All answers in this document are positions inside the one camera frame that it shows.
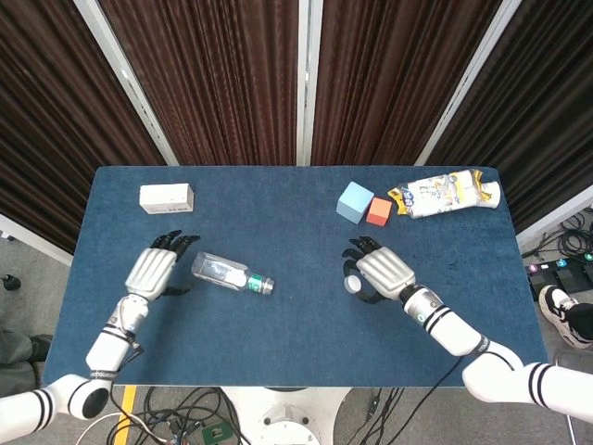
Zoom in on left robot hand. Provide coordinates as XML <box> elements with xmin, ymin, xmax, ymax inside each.
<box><xmin>123</xmin><ymin>230</ymin><xmax>202</xmax><ymax>301</ymax></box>

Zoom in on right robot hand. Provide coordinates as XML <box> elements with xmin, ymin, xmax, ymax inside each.
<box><xmin>341</xmin><ymin>236</ymin><xmax>417</xmax><ymax>306</ymax></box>

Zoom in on clear plastic bottle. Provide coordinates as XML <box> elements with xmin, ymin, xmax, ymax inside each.
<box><xmin>191</xmin><ymin>251</ymin><xmax>276</xmax><ymax>296</ymax></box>

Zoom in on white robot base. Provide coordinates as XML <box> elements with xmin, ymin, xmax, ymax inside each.
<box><xmin>217</xmin><ymin>387</ymin><xmax>353</xmax><ymax>445</ymax></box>

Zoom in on orange block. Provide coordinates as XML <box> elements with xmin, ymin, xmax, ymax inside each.
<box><xmin>365</xmin><ymin>197</ymin><xmax>394</xmax><ymax>228</ymax></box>

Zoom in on white cardboard box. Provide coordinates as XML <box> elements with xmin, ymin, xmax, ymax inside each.
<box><xmin>138</xmin><ymin>183</ymin><xmax>196</xmax><ymax>215</ymax></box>

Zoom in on light blue cube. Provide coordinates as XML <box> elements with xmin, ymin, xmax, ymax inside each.
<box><xmin>335</xmin><ymin>181</ymin><xmax>374</xmax><ymax>226</ymax></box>

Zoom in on yellow white snack bag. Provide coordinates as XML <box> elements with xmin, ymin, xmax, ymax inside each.
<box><xmin>386</xmin><ymin>169</ymin><xmax>502</xmax><ymax>220</ymax></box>

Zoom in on blue felt table mat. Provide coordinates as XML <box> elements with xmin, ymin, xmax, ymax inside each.
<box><xmin>42</xmin><ymin>165</ymin><xmax>548</xmax><ymax>388</ymax></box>

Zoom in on yellow floor tape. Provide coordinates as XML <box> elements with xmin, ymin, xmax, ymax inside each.
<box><xmin>110</xmin><ymin>386</ymin><xmax>139</xmax><ymax>445</ymax></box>

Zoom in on white black sneaker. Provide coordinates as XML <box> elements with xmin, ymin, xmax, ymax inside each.
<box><xmin>538</xmin><ymin>284</ymin><xmax>593</xmax><ymax>350</ymax></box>

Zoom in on green circuit board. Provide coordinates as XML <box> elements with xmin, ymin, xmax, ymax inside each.
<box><xmin>201</xmin><ymin>422</ymin><xmax>232</xmax><ymax>444</ymax></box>

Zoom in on black pedal boxes with lights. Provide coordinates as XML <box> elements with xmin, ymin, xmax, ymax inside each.
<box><xmin>524</xmin><ymin>256</ymin><xmax>593</xmax><ymax>296</ymax></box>

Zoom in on brown curtain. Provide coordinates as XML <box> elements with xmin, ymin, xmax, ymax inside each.
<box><xmin>0</xmin><ymin>0</ymin><xmax>168</xmax><ymax>254</ymax></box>
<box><xmin>96</xmin><ymin>0</ymin><xmax>300</xmax><ymax>167</ymax></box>
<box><xmin>425</xmin><ymin>0</ymin><xmax>593</xmax><ymax>233</ymax></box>
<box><xmin>310</xmin><ymin>0</ymin><xmax>504</xmax><ymax>167</ymax></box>

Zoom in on white frame beam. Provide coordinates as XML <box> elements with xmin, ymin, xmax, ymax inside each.
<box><xmin>0</xmin><ymin>212</ymin><xmax>74</xmax><ymax>267</ymax></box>
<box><xmin>515</xmin><ymin>184</ymin><xmax>593</xmax><ymax>251</ymax></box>

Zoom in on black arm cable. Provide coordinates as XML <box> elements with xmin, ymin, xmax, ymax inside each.
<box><xmin>407</xmin><ymin>355</ymin><xmax>465</xmax><ymax>445</ymax></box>

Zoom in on black cable with switch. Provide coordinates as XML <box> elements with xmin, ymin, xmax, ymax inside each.
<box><xmin>345</xmin><ymin>387</ymin><xmax>405</xmax><ymax>445</ymax></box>

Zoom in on black cable bundle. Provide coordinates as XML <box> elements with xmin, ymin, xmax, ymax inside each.
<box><xmin>110</xmin><ymin>384</ymin><xmax>251</xmax><ymax>445</ymax></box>

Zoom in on white cable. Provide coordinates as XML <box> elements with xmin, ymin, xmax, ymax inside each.
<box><xmin>79</xmin><ymin>411</ymin><xmax>172</xmax><ymax>445</ymax></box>

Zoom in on black coiled floor cables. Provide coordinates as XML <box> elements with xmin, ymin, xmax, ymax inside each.
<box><xmin>521</xmin><ymin>208</ymin><xmax>593</xmax><ymax>263</ymax></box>

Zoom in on white frame post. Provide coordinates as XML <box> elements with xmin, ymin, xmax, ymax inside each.
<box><xmin>73</xmin><ymin>0</ymin><xmax>180</xmax><ymax>167</ymax></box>
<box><xmin>415</xmin><ymin>0</ymin><xmax>529</xmax><ymax>167</ymax></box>
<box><xmin>296</xmin><ymin>0</ymin><xmax>324</xmax><ymax>167</ymax></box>

